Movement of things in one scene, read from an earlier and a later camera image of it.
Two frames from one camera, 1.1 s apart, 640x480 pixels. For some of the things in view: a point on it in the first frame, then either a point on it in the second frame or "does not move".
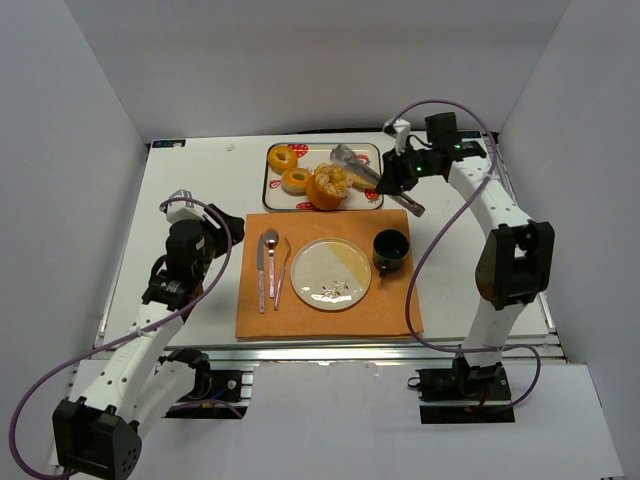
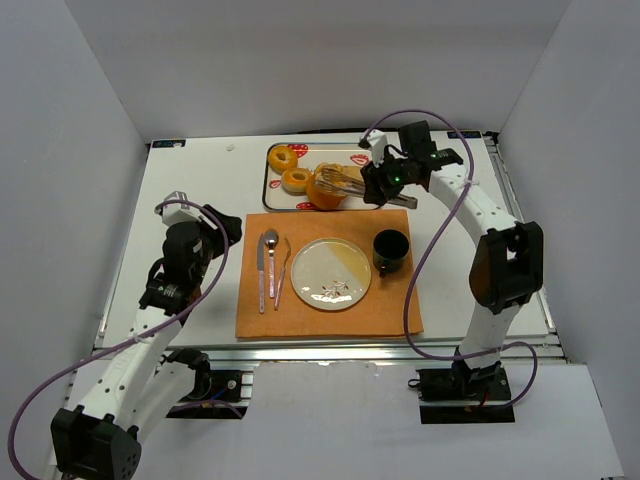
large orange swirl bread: (328, 187) does not move
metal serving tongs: (342, 154) to (345, 188)
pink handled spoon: (270, 238) does not move
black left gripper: (226, 223) does not move
